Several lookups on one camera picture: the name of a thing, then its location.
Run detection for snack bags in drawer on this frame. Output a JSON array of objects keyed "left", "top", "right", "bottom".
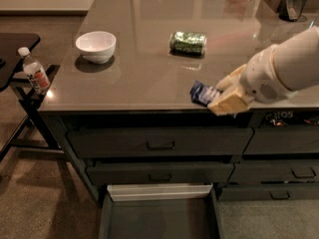
[{"left": 261, "top": 111, "right": 319, "bottom": 126}]

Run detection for clear water bottle orange label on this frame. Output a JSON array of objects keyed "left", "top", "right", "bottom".
[{"left": 18, "top": 47, "right": 50, "bottom": 95}]

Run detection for middle left grey drawer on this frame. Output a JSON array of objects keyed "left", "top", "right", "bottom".
[{"left": 86, "top": 162, "right": 233, "bottom": 185}]

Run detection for green soda can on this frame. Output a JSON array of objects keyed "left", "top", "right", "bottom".
[{"left": 169, "top": 31, "right": 206, "bottom": 55}]

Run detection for middle right grey drawer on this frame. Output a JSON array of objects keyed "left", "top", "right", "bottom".
[{"left": 228, "top": 160, "right": 319, "bottom": 183}]

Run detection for black side table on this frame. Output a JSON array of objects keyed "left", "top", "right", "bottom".
[{"left": 0, "top": 33, "right": 60, "bottom": 160}]

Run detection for white ceramic bowl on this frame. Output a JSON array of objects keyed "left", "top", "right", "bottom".
[{"left": 75, "top": 31, "right": 117, "bottom": 64}]

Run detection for dark metal jug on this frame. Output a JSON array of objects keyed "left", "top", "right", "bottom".
[{"left": 279, "top": 0, "right": 307, "bottom": 22}]

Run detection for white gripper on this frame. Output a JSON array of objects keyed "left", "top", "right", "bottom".
[{"left": 207, "top": 45, "right": 297, "bottom": 116}]

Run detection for top left grey drawer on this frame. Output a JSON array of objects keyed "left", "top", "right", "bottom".
[{"left": 67, "top": 127, "right": 253, "bottom": 158}]

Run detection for open bottom left drawer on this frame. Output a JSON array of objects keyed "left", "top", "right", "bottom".
[{"left": 99, "top": 184, "right": 224, "bottom": 239}]

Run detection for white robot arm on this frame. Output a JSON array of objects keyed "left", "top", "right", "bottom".
[{"left": 207, "top": 26, "right": 319, "bottom": 116}]

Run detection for blue rxbar blueberry bar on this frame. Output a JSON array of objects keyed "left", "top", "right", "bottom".
[{"left": 190, "top": 81, "right": 221, "bottom": 107}]

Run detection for bottom right grey drawer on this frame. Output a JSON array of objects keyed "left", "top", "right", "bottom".
[{"left": 216, "top": 184, "right": 319, "bottom": 201}]

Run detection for top right grey drawer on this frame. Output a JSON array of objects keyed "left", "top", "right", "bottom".
[{"left": 244, "top": 125, "right": 319, "bottom": 154}]

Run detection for grey drawer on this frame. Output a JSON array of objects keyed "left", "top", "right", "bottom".
[
  {"left": 67, "top": 127, "right": 253, "bottom": 158},
  {"left": 86, "top": 162, "right": 233, "bottom": 185},
  {"left": 228, "top": 160, "right": 319, "bottom": 183},
  {"left": 244, "top": 125, "right": 319, "bottom": 154},
  {"left": 216, "top": 184, "right": 319, "bottom": 201}
]

